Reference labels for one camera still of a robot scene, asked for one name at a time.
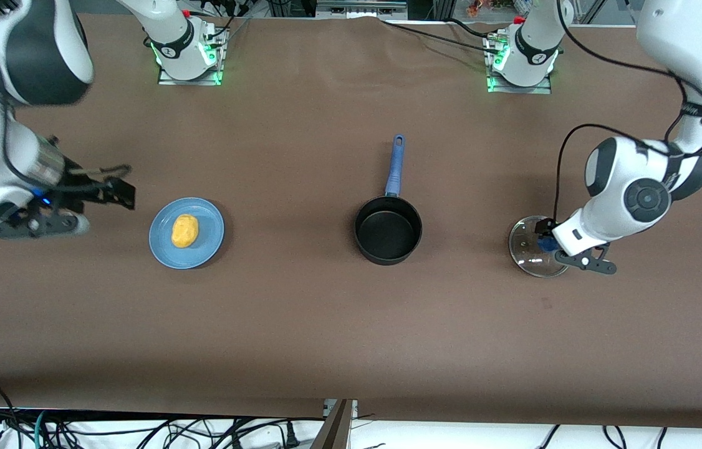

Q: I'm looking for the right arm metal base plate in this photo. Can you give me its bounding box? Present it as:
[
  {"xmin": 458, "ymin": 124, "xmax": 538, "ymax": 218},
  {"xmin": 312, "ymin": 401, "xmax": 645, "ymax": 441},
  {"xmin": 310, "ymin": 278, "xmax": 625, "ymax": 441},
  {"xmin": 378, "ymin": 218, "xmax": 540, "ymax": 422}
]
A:
[{"xmin": 158, "ymin": 25, "xmax": 223, "ymax": 86}]

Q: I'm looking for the glass lid blue knob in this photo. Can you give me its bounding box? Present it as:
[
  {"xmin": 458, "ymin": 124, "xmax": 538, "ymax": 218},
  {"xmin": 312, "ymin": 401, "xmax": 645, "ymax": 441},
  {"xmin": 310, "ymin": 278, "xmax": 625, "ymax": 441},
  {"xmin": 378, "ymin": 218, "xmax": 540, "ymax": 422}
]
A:
[{"xmin": 508, "ymin": 215, "xmax": 570, "ymax": 278}]

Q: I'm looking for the long black base cable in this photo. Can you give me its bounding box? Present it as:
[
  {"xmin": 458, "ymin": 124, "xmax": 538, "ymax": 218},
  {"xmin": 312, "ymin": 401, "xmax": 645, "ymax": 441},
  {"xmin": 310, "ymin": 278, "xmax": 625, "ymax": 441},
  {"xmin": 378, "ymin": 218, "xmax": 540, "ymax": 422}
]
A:
[{"xmin": 382, "ymin": 19, "xmax": 501, "ymax": 56}]

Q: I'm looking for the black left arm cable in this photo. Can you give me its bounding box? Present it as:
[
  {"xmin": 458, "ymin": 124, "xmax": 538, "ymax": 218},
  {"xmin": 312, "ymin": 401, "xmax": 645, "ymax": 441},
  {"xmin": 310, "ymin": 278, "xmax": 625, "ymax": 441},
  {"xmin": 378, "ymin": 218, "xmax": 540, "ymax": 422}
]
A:
[{"xmin": 553, "ymin": 0, "xmax": 702, "ymax": 220}]

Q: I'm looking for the blue round plate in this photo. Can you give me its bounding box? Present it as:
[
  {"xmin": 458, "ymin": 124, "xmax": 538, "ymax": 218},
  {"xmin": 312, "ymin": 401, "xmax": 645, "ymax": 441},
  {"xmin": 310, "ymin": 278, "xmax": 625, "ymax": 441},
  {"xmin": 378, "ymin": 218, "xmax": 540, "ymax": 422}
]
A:
[{"xmin": 148, "ymin": 197, "xmax": 226, "ymax": 270}]

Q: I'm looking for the black pot blue handle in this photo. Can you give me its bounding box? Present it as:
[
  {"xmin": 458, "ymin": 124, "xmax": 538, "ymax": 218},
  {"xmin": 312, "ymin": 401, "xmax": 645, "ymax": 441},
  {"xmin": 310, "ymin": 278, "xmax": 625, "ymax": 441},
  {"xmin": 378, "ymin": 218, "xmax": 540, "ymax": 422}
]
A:
[{"xmin": 355, "ymin": 134, "xmax": 425, "ymax": 266}]

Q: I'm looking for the brown table cover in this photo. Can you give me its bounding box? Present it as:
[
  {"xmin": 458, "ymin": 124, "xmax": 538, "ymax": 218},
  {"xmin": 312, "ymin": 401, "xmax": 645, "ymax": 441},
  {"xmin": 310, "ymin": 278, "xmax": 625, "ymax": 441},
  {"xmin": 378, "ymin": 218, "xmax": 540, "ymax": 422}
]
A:
[{"xmin": 0, "ymin": 12, "xmax": 702, "ymax": 431}]

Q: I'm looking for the aluminium frame profile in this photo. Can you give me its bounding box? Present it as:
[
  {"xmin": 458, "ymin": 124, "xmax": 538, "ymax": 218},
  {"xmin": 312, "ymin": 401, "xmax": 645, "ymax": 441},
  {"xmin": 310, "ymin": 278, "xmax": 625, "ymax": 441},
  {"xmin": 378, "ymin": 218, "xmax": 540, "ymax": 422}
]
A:
[{"xmin": 317, "ymin": 0, "xmax": 408, "ymax": 19}]

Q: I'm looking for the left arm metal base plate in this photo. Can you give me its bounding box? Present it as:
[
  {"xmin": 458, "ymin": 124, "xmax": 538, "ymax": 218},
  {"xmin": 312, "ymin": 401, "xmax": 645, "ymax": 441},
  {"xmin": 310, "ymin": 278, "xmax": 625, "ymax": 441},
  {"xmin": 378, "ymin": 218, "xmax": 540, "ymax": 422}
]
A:
[{"xmin": 486, "ymin": 34, "xmax": 553, "ymax": 95}]

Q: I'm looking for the black cable with plug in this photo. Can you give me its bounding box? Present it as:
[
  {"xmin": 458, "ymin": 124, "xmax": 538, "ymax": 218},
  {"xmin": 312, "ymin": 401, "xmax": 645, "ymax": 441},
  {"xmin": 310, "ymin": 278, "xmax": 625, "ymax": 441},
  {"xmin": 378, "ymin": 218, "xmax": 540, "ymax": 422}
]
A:
[{"xmin": 226, "ymin": 419, "xmax": 327, "ymax": 449}]

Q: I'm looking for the short black base cable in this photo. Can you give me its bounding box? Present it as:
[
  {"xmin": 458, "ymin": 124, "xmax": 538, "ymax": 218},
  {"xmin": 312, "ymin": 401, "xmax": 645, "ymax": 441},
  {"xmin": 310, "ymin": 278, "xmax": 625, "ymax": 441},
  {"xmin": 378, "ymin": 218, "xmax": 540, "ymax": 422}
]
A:
[{"xmin": 449, "ymin": 17, "xmax": 496, "ymax": 38}]

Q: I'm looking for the yellow potato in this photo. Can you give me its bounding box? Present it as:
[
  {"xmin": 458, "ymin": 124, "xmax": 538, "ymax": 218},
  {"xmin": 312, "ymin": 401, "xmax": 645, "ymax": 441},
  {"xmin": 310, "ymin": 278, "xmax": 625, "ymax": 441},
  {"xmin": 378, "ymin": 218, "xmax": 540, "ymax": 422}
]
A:
[{"xmin": 171, "ymin": 214, "xmax": 200, "ymax": 249}]

